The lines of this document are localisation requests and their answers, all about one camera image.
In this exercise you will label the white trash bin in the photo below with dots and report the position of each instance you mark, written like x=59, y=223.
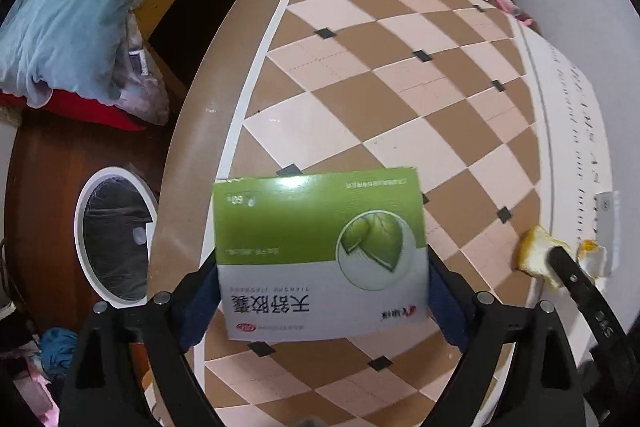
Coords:
x=114, y=223

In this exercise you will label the patterned mattress pad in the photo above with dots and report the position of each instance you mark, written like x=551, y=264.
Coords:
x=142, y=91

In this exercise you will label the crumpled white yellow wrapper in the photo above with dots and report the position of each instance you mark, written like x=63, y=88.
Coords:
x=595, y=260

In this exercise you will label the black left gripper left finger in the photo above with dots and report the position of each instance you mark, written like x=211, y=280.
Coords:
x=101, y=386

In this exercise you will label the checkered table cloth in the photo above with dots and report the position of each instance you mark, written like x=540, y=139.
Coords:
x=325, y=147

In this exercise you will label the pink item by wall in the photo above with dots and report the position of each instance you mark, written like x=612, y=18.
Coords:
x=508, y=7

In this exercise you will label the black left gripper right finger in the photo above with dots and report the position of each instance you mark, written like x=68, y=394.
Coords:
x=516, y=367

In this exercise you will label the blue cloth on floor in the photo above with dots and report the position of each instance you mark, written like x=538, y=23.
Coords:
x=57, y=348

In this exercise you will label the green white medicine box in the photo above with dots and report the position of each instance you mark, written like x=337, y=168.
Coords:
x=320, y=256

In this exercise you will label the red bed sheet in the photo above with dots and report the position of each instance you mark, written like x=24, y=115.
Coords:
x=71, y=106

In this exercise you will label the yellow pomelo peel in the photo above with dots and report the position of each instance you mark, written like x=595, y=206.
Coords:
x=532, y=255

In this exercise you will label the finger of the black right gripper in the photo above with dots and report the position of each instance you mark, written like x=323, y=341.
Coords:
x=576, y=281

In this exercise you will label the grey white carton box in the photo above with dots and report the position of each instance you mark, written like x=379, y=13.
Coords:
x=608, y=230

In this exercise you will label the light blue duvet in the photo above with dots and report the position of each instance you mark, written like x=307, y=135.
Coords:
x=68, y=45

